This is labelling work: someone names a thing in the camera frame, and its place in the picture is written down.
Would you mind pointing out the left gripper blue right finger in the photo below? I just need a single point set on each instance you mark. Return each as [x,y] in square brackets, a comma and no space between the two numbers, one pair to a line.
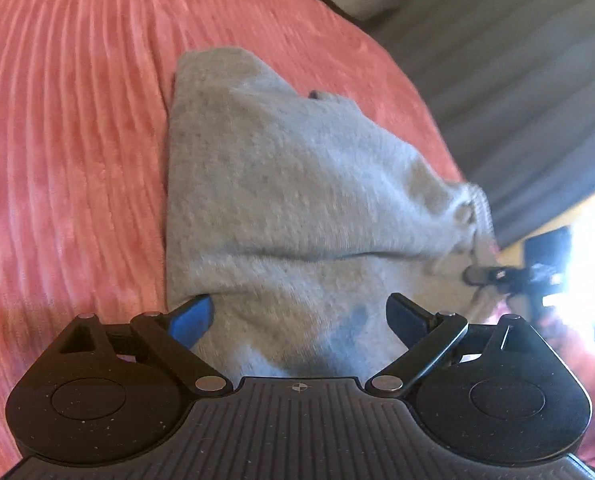
[435,344]

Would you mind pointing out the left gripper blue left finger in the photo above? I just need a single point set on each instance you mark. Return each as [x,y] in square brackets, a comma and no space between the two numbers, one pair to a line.
[164,341]

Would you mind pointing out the grey sweatpants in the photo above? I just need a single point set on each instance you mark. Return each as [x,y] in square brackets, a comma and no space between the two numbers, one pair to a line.
[299,217]

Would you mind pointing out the grey curtain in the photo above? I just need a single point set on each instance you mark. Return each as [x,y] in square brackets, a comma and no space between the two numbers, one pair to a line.
[511,85]

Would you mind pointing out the pink ribbed bedspread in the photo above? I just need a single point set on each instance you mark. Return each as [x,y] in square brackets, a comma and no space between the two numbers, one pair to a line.
[85,89]

